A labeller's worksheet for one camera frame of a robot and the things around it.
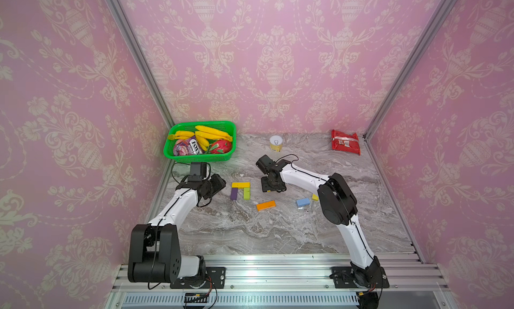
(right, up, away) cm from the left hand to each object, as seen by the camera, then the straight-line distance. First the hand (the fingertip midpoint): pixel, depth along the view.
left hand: (224, 184), depth 89 cm
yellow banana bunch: (-16, +25, +20) cm, 35 cm away
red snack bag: (+63, +21, +23) cm, 70 cm away
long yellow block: (+7, -2, +11) cm, 13 cm away
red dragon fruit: (-5, +17, +16) cm, 24 cm away
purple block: (+3, -7, +7) cm, 11 cm away
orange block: (+19, -10, +3) cm, 22 cm away
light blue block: (+36, -8, +1) cm, 37 cm away
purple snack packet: (-23, +17, +16) cm, 33 cm away
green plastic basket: (-2, +30, +27) cm, 40 cm away
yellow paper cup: (+25, +20, +20) cm, 38 cm away
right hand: (+19, -5, +7) cm, 21 cm away
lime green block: (+10, -6, +8) cm, 14 cm away
